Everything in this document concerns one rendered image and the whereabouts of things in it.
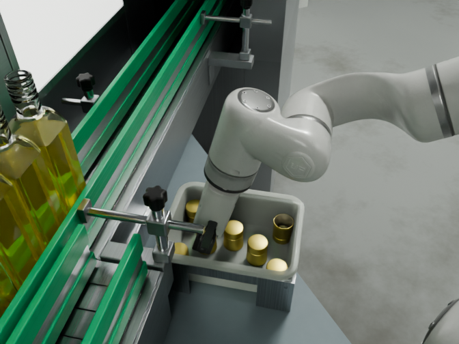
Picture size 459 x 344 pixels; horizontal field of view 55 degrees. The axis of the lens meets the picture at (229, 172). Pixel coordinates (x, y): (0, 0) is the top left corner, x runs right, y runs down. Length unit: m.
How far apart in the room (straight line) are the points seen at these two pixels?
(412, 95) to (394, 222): 1.47
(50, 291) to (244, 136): 0.29
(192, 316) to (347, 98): 0.41
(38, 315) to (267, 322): 0.35
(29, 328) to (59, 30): 0.52
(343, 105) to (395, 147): 1.74
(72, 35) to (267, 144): 0.48
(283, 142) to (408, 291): 1.29
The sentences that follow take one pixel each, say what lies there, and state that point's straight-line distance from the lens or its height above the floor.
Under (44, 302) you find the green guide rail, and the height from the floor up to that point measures 0.96.
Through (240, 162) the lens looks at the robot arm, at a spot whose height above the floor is 1.01.
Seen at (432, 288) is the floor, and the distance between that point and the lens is 1.82.
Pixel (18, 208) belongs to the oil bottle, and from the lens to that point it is 0.54.
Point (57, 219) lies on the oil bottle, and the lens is 0.61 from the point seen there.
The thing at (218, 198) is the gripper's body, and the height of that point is 0.94.
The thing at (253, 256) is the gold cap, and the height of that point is 0.80.
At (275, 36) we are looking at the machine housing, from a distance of 1.33.
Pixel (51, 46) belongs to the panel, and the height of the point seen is 1.04.
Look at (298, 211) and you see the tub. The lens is 0.76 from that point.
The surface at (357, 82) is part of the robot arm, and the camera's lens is 0.61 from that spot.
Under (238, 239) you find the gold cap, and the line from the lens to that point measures 0.76.
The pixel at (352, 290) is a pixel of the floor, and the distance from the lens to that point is 1.72.
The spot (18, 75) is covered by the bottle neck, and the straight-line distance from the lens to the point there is 0.56.
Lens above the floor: 1.39
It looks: 42 degrees down
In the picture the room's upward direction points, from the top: straight up
